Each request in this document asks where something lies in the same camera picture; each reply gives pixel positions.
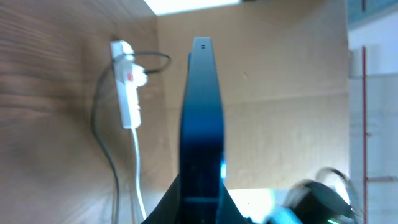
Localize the blue Galaxy smartphone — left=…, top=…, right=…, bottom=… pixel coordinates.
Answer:
left=179, top=37, right=224, bottom=223

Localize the black USB charging cable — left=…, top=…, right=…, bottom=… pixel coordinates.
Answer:
left=90, top=51, right=172, bottom=224

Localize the white USB charger plug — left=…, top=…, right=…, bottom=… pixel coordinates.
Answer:
left=123, top=54, right=148, bottom=87

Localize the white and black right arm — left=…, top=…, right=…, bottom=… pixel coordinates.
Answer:
left=265, top=179, right=358, bottom=224

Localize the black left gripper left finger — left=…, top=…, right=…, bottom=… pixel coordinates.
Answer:
left=142, top=174, right=180, bottom=224

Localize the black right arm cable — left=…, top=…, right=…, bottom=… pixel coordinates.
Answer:
left=315, top=167, right=361, bottom=218

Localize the white power strip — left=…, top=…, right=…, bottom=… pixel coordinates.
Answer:
left=110, top=40, right=141, bottom=129

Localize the white power strip cord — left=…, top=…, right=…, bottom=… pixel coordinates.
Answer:
left=130, top=126, right=147, bottom=224

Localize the brown cardboard panel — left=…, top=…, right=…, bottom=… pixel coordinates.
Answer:
left=158, top=0, right=349, bottom=189

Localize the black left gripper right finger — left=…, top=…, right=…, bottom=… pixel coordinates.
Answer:
left=219, top=185, right=251, bottom=224

